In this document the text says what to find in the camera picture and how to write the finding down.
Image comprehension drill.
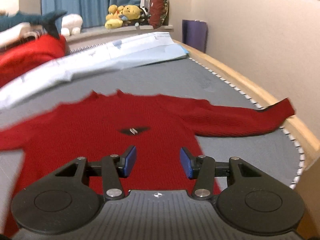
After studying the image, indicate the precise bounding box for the light blue folded blanket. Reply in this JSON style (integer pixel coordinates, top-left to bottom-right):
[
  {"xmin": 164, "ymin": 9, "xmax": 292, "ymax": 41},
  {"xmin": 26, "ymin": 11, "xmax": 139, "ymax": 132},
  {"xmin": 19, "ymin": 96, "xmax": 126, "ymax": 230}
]
[{"xmin": 1, "ymin": 32, "xmax": 188, "ymax": 110}]

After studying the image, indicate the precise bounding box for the white plush toy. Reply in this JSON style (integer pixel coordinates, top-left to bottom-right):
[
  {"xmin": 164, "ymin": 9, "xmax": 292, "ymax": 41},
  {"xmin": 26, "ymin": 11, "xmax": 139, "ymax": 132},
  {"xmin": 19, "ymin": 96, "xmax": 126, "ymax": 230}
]
[{"xmin": 61, "ymin": 14, "xmax": 83, "ymax": 37}]

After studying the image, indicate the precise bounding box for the purple rolled yoga mat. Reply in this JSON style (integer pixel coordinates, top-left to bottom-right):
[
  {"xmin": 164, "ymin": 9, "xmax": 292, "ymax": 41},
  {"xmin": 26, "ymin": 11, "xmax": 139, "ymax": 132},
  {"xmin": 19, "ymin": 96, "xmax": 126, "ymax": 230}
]
[{"xmin": 182, "ymin": 20, "xmax": 208, "ymax": 53}]

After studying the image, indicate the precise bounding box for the grey quilted mattress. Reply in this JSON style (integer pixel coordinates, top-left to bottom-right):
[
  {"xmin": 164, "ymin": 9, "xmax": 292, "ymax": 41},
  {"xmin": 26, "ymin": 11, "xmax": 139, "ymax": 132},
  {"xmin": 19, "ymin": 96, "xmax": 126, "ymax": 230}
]
[{"xmin": 0, "ymin": 56, "xmax": 306, "ymax": 230}]

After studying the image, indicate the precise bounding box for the red garment pile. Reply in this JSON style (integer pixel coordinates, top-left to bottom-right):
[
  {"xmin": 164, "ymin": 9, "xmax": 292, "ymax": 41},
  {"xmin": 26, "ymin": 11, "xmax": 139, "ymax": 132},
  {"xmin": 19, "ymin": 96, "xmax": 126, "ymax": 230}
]
[{"xmin": 1, "ymin": 34, "xmax": 67, "ymax": 87}]

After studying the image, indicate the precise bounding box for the dark red cushion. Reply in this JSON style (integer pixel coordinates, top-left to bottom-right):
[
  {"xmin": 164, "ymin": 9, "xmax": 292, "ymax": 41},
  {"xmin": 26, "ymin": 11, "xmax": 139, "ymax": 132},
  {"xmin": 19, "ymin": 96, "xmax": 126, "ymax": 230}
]
[{"xmin": 149, "ymin": 0, "xmax": 169, "ymax": 29}]

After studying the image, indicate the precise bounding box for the yellow plush toy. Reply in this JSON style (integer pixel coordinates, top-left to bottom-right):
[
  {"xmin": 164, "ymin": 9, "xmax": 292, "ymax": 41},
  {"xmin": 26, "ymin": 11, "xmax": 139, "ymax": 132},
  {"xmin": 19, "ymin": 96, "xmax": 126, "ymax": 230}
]
[{"xmin": 105, "ymin": 4, "xmax": 142, "ymax": 29}]

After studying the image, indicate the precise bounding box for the wooden bed frame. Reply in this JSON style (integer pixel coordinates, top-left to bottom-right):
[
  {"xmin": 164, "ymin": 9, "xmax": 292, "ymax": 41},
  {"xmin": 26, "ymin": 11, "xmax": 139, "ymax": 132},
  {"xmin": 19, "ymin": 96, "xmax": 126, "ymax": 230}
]
[{"xmin": 175, "ymin": 41, "xmax": 319, "ymax": 170}]

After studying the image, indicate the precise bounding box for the teal shark plush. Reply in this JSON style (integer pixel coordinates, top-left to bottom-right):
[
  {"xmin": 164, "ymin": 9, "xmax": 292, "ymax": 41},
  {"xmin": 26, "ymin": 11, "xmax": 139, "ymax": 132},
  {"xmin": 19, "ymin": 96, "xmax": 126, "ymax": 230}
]
[{"xmin": 1, "ymin": 10, "xmax": 67, "ymax": 40}]

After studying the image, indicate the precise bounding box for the red knit sweater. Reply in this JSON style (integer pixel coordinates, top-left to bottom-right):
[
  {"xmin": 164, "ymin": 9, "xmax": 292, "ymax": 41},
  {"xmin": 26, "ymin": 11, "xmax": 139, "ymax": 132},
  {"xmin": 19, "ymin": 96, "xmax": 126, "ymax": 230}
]
[{"xmin": 1, "ymin": 91, "xmax": 304, "ymax": 239}]

